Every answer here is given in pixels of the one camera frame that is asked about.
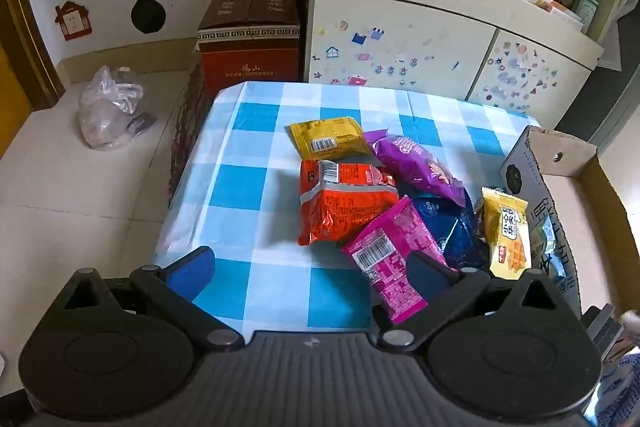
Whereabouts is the white milk candy packet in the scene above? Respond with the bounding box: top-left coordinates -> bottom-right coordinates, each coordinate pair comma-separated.
529,216 -> 555,274

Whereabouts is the red house switch sticker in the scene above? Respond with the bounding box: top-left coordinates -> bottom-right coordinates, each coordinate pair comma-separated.
54,1 -> 92,41

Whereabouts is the clear plastic bag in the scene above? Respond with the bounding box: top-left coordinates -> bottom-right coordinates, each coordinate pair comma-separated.
78,66 -> 156,150

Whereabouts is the purple noodle snack bag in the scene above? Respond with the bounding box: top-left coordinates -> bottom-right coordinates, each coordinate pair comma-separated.
363,129 -> 466,207

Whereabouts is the orange snack bag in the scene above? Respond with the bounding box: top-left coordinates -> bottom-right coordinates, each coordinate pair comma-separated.
297,159 -> 399,246

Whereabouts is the blue foil snack bag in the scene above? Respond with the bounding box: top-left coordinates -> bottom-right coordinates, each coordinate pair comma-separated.
405,187 -> 488,271

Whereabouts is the cream cabinet with stickers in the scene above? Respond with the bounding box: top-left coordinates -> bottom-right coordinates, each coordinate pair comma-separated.
304,0 -> 627,128

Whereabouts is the cardboard milk box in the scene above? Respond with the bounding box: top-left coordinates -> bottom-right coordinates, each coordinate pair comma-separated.
500,126 -> 639,313

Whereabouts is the yellow snack packet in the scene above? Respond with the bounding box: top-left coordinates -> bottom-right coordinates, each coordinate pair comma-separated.
288,117 -> 370,160

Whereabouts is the pink snack bag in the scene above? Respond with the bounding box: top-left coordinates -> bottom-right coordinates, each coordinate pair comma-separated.
342,196 -> 448,324

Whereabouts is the yellow waffle packet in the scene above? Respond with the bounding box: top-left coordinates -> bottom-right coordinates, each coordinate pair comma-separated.
482,187 -> 532,280

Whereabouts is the red brown carton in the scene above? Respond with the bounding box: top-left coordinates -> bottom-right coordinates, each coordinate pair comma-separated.
198,0 -> 300,96

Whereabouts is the wooden door frame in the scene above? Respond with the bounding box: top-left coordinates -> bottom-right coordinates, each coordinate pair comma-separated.
1,0 -> 65,110

